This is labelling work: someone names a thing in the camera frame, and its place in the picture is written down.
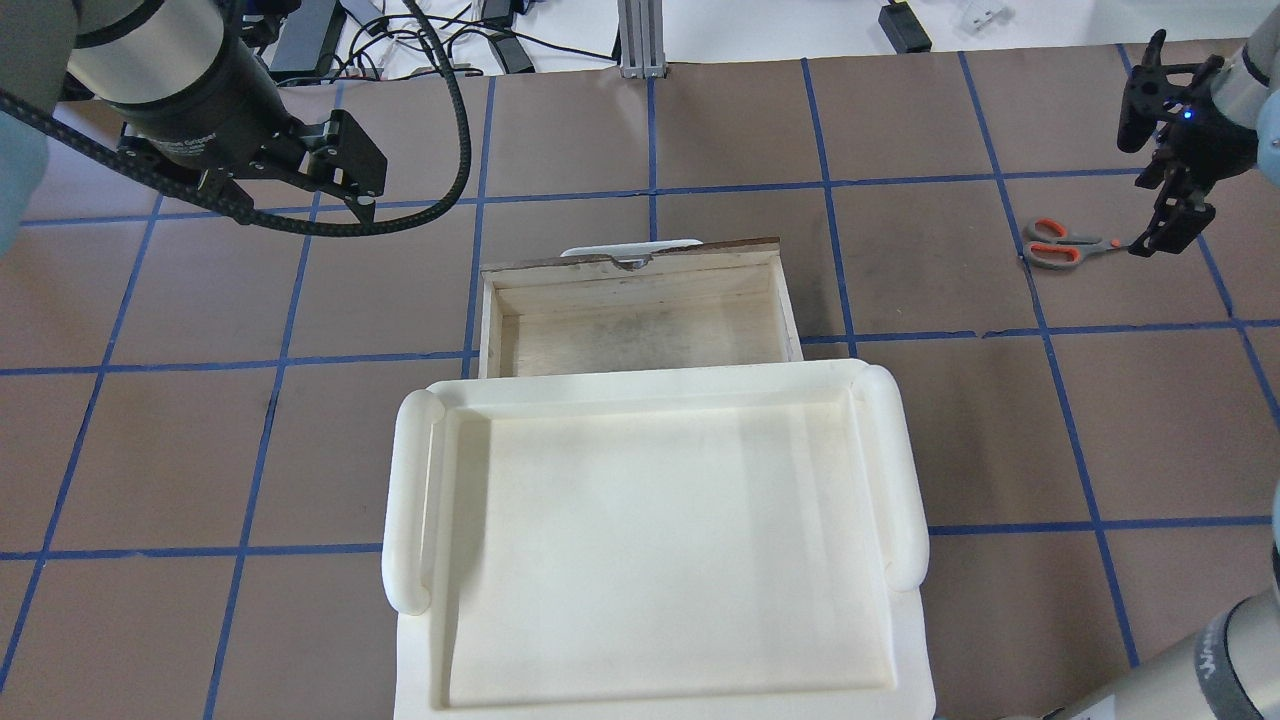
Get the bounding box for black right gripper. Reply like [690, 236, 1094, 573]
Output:
[1117, 29, 1261, 258]

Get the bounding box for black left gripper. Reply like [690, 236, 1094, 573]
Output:
[118, 109, 388, 225]

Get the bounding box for grey orange scissors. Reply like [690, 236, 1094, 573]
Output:
[1021, 217, 1128, 272]

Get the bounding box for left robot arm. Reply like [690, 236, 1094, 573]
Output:
[3, 1, 387, 249]

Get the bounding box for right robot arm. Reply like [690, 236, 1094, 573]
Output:
[1025, 14, 1279, 719]

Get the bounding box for black power adapter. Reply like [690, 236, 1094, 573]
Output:
[877, 1, 933, 54]

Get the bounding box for white plastic tray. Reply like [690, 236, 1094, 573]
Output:
[381, 359, 936, 719]

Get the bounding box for black corrugated cable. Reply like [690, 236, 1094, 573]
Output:
[0, 0, 474, 240]

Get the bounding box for wooden drawer with white handle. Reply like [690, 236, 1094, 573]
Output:
[476, 237, 803, 378]

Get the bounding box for aluminium frame post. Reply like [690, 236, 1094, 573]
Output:
[617, 1, 668, 79]

